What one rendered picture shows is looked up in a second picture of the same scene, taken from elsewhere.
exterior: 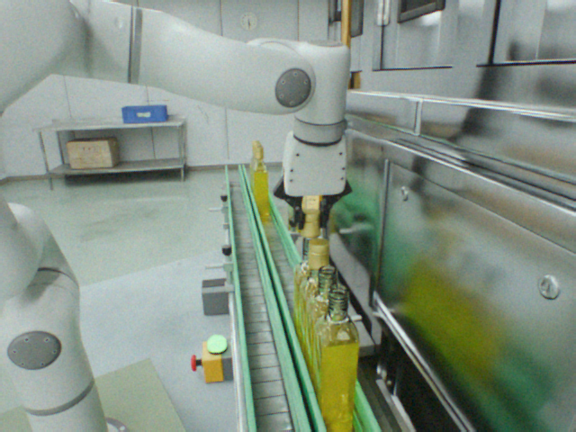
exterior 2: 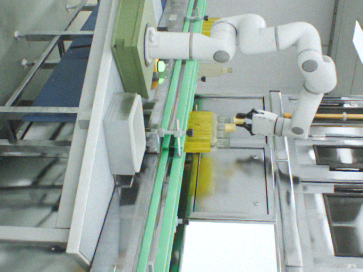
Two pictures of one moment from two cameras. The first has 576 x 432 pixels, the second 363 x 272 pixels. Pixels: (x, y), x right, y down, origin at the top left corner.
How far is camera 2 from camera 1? 1.54 m
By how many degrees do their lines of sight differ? 29
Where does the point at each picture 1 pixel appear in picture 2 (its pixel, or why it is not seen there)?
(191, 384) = not seen: hidden behind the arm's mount
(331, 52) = (305, 135)
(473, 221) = (260, 183)
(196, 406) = not seen: hidden behind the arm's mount
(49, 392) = (200, 55)
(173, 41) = (314, 102)
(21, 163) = not seen: outside the picture
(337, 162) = (266, 132)
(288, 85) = (299, 130)
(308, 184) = (257, 123)
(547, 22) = (312, 194)
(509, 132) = (287, 189)
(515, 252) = (259, 195)
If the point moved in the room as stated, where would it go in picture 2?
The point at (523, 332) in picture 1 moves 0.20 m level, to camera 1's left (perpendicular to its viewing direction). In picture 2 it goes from (240, 200) to (242, 153)
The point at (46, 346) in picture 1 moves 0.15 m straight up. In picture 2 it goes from (222, 60) to (265, 60)
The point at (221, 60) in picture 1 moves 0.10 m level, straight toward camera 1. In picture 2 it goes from (308, 116) to (311, 131)
